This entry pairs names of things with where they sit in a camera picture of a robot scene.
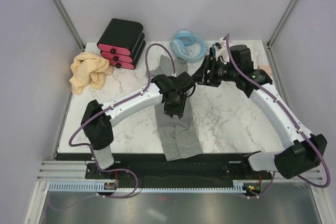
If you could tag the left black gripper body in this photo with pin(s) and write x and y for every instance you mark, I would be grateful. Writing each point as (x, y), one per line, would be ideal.
(177, 107)

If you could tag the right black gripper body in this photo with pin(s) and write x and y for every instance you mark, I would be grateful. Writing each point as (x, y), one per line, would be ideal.
(224, 73)

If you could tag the light blue headphones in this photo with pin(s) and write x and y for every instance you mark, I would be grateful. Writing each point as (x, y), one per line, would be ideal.
(183, 39)

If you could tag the grey t shirt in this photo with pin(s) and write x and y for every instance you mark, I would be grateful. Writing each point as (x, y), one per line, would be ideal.
(178, 136)

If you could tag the black pink drawer box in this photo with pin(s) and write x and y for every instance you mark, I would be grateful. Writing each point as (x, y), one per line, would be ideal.
(122, 43)

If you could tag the yellow t shirt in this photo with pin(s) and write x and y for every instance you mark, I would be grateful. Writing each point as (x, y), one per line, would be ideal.
(89, 69)

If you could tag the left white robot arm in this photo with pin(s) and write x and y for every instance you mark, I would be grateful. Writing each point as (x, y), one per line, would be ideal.
(99, 119)

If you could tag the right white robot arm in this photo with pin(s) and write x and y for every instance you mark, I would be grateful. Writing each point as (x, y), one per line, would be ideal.
(303, 150)

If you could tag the white blue folded t shirt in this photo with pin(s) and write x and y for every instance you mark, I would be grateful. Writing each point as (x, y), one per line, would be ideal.
(258, 55)

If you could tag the pink cube power strip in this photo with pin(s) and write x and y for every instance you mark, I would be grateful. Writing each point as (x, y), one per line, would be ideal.
(266, 68)

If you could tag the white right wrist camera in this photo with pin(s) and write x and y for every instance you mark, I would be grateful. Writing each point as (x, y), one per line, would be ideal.
(221, 49)

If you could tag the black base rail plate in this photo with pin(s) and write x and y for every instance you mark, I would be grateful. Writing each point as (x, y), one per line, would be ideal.
(203, 170)

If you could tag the light blue cable duct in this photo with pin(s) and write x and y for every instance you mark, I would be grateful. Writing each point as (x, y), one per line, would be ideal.
(103, 187)

